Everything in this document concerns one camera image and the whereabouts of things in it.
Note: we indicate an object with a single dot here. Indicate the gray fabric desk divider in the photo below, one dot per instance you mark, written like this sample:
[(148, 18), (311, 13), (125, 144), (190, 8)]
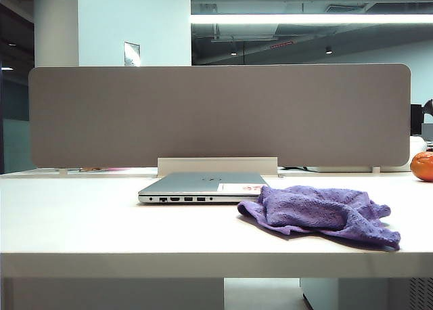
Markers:
[(220, 113)]

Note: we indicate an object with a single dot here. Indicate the purple microfiber rag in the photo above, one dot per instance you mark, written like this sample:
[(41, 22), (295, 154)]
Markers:
[(304, 212)]

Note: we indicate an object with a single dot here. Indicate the black ceiling spotlight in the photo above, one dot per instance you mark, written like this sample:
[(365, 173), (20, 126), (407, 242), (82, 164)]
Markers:
[(328, 50)]

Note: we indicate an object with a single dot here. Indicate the orange fruit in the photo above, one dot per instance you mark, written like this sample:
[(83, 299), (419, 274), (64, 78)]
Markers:
[(423, 166)]

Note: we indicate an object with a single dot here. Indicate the white red laptop sticker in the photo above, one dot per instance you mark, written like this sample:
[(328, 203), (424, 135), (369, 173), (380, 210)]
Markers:
[(236, 188)]

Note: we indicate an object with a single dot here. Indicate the white desk leg panel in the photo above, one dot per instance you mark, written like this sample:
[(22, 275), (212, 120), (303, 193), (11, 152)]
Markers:
[(111, 294)]

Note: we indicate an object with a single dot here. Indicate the dark desk lamp head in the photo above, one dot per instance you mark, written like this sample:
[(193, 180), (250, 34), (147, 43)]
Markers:
[(429, 107)]

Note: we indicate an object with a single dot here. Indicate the silver closed laptop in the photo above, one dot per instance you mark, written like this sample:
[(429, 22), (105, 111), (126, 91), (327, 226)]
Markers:
[(189, 185)]

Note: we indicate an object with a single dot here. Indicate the red ceiling sign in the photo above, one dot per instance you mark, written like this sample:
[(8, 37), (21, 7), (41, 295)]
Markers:
[(281, 44)]

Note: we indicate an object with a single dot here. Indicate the black computer monitor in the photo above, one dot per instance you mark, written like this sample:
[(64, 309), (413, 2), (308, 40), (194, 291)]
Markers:
[(416, 120)]

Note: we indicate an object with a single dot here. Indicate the small wall poster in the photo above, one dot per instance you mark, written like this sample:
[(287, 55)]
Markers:
[(132, 53)]

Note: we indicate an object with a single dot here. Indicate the white round pillar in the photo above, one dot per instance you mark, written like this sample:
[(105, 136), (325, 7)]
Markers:
[(55, 25)]

